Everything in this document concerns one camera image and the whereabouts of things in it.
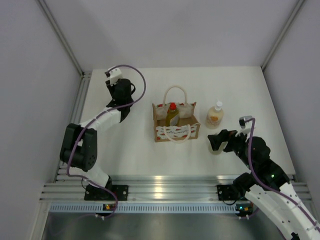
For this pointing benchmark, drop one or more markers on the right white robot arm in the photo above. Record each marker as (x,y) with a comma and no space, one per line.
(267,186)

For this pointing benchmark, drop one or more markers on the burlap watermelon canvas bag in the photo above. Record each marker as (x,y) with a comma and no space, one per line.
(188,127)

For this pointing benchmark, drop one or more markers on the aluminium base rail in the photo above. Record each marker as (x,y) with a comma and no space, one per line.
(145,189)

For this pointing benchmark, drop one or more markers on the aluminium frame post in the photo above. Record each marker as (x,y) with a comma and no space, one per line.
(43,6)
(283,32)

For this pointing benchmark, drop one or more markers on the white slotted cable duct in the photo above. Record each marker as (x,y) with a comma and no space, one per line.
(153,208)

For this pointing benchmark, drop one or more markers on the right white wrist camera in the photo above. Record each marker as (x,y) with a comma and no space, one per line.
(247,125)

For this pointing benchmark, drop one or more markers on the black mounting plate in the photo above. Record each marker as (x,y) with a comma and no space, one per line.
(121,192)
(226,192)

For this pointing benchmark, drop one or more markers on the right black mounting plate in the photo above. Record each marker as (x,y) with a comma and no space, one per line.
(226,192)

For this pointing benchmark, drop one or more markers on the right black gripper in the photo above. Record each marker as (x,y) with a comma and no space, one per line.
(224,135)

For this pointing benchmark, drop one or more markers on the cream pump lotion bottle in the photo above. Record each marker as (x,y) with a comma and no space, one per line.
(215,115)

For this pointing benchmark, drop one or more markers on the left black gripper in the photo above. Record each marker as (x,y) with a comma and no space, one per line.
(110,88)

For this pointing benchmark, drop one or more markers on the left aluminium frame post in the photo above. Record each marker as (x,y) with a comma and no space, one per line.
(43,6)

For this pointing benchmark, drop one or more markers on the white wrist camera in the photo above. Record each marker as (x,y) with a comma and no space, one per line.
(247,125)
(113,75)

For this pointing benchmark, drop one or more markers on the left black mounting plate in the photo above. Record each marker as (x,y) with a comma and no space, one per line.
(121,192)

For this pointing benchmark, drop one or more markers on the right aluminium frame post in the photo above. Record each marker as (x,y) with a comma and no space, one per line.
(283,32)

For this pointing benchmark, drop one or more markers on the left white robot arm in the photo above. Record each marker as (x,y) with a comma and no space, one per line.
(79,148)

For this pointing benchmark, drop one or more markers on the yellow red-capped bottle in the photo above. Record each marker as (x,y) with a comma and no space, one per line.
(173,115)

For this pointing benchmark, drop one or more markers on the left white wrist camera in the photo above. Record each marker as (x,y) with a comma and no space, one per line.
(113,75)

